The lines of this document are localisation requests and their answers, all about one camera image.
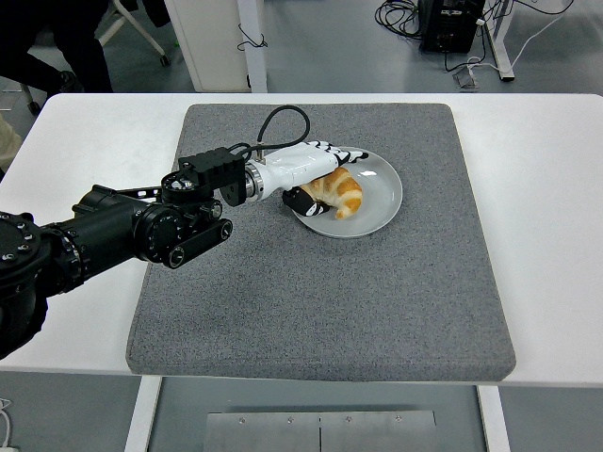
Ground black computer box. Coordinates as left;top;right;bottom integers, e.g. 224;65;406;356
417;0;487;54

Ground thin black cable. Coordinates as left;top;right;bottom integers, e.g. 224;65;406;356
236;22;269;52

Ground white office chair base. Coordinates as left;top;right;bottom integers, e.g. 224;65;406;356
0;0;171;116

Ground person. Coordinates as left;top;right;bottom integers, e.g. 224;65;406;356
0;0;115;94

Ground coiled black cables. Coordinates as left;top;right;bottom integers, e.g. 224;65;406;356
374;0;425;41

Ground short white cable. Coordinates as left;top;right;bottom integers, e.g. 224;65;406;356
0;397;16;449

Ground white desk leg with foot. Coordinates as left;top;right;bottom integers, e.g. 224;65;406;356
484;0;516;84

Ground white table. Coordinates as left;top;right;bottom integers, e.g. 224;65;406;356
0;92;603;452

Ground golden croissant bread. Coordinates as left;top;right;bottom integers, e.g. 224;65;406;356
301;167;364;220

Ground beige box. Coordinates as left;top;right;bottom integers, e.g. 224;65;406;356
0;108;24;173

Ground grey felt mat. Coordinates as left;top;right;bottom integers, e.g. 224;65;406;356
124;103;517;383

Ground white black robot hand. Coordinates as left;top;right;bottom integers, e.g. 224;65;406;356
253;140;370;218

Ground white cabinet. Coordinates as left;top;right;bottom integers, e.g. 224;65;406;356
165;0;251;93

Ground grey metal plate with screws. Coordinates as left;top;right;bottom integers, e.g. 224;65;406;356
204;410;438;452

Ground long white cable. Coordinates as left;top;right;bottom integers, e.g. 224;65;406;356
464;0;577;76

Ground clear plastic piece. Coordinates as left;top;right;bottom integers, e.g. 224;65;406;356
452;67;481;89

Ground round grey plate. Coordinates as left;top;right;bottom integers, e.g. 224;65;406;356
292;149;404;239

